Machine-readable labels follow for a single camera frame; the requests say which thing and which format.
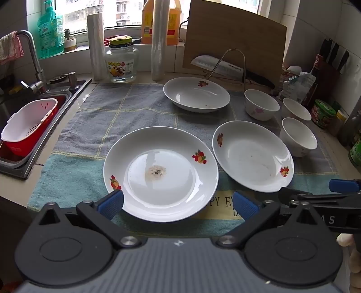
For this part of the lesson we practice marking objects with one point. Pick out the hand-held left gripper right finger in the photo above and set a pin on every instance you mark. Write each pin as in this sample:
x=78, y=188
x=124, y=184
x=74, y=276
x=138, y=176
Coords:
x=245, y=205

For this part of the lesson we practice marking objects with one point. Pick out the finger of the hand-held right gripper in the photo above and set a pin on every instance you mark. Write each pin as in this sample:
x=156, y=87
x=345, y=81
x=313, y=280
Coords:
x=342, y=186
x=290, y=194

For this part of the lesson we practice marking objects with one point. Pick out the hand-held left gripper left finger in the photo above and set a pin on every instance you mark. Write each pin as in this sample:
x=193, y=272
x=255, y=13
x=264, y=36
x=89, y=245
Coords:
x=112, y=201

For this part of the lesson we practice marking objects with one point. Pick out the white fruit-print plate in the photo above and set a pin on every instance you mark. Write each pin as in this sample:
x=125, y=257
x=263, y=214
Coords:
x=194, y=93
x=253, y=157
x=169, y=157

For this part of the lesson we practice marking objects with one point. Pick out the white ceramic bowl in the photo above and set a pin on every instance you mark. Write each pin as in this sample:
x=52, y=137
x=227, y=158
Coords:
x=261, y=101
x=296, y=108
x=299, y=135

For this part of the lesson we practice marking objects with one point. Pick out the person's right hand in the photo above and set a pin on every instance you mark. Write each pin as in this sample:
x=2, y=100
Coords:
x=345, y=241

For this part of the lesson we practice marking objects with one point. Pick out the green glass bottle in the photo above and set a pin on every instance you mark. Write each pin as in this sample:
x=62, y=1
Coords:
x=356, y=155

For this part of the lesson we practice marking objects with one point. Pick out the small yellow-capped bottle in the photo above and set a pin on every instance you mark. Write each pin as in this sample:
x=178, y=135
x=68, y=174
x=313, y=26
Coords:
x=337, y=124

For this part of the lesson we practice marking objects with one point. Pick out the green-lidded sauce jar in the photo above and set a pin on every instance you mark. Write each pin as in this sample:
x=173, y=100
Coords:
x=323, y=112

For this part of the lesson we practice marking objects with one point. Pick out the grey and blue checked towel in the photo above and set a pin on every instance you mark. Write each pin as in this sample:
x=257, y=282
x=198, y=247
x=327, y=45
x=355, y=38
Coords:
x=98, y=118

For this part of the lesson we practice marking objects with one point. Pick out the dark soy sauce bottle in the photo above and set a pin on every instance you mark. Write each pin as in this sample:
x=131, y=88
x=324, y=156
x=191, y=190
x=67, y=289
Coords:
x=316, y=84

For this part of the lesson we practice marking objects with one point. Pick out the white plastic food bag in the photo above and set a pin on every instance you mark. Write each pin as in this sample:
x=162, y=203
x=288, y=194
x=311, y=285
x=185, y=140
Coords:
x=296, y=84

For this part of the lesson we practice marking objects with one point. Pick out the wooden knife block with knives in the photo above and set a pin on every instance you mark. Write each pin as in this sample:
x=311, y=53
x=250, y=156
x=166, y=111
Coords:
x=334, y=73

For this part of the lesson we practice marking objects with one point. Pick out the steel kitchen sink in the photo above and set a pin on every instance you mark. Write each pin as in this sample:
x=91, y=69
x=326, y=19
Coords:
x=70, y=95

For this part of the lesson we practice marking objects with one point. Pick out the red and white colander basket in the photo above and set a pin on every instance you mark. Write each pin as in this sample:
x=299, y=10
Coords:
x=28, y=121

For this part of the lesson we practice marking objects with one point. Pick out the steel soap dispenser pump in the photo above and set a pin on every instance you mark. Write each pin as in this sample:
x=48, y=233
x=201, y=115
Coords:
x=72, y=81

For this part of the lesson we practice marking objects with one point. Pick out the white paper roll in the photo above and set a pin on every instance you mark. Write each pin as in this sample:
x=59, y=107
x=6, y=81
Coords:
x=97, y=48

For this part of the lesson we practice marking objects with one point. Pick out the steel kitchen faucet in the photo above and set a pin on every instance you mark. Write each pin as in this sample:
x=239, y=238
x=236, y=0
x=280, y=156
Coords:
x=36, y=64

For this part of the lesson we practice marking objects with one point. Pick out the clear plastic bag roll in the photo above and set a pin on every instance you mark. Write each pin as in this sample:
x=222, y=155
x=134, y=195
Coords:
x=158, y=50

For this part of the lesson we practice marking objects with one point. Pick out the small potted plant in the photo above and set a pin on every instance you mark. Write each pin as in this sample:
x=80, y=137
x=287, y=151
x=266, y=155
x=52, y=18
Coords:
x=70, y=43

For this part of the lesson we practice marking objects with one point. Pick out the wooden cutting board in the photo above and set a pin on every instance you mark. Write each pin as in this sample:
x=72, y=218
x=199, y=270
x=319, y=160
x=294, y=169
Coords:
x=239, y=33

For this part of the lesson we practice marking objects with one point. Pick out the green detergent bottle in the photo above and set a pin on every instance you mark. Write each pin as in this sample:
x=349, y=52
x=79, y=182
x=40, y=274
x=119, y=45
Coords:
x=50, y=36

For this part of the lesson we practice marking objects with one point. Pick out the orange cooking oil bottle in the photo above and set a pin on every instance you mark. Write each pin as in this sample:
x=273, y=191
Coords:
x=146, y=28

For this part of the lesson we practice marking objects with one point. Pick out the pink cloth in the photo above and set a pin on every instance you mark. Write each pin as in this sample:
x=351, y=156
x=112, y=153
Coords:
x=11, y=48

